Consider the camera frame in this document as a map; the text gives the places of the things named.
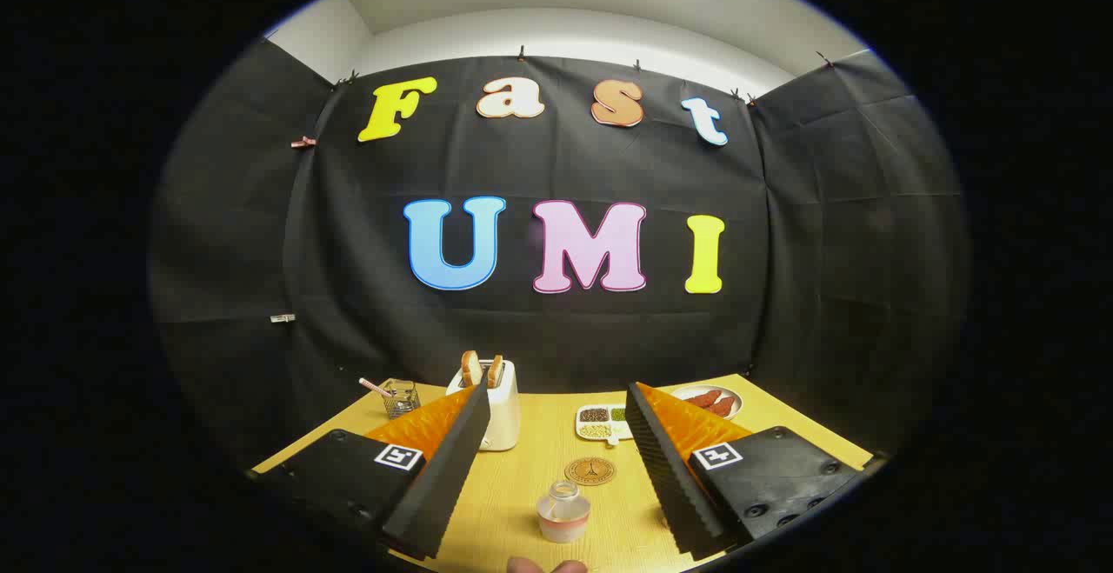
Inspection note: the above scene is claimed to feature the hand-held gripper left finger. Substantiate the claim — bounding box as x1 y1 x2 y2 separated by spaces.
252 379 492 561

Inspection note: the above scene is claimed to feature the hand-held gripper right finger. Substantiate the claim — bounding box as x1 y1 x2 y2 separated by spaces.
624 382 888 561

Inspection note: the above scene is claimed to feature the round cork coaster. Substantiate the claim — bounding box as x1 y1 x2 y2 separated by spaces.
564 456 616 487

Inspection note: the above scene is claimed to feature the clear juice bottle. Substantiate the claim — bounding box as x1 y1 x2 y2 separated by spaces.
537 481 592 544

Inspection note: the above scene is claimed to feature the wooden table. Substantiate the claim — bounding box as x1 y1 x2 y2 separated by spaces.
252 373 873 573

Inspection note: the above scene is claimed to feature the white divided grain dish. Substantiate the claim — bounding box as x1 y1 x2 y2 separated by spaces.
576 404 634 448

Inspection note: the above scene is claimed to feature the white toaster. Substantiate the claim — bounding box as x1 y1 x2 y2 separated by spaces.
446 360 522 452

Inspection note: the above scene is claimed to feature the white round plate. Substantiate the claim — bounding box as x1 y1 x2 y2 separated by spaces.
670 384 743 422

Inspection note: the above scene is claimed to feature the black backdrop cloth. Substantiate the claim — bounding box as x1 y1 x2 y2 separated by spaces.
150 38 970 470

